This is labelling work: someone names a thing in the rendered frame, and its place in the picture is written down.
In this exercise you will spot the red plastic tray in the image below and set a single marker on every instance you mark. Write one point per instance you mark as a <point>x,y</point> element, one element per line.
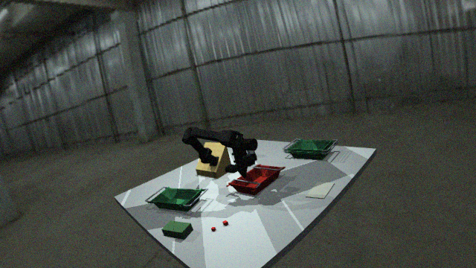
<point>266,176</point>

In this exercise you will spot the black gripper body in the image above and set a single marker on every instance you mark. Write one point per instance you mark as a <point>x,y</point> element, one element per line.
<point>237,166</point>

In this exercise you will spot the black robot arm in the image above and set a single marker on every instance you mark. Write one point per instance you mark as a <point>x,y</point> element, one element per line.
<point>224,137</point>

